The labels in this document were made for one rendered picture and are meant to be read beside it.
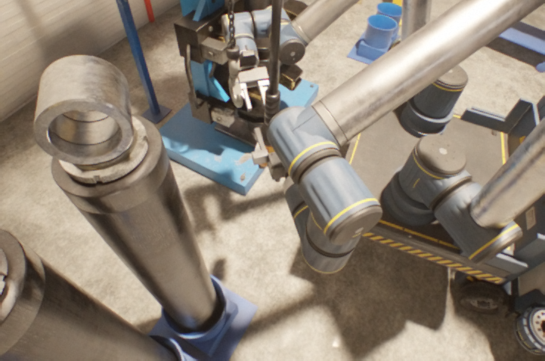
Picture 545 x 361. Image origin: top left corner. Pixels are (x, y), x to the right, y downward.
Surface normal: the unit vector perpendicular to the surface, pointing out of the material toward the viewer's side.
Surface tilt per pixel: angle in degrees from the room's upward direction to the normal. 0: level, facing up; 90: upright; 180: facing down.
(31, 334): 90
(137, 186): 90
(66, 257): 0
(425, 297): 0
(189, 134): 0
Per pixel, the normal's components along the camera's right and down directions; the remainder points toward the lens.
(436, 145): 0.05, -0.62
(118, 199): 0.45, 0.71
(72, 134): 0.67, -0.63
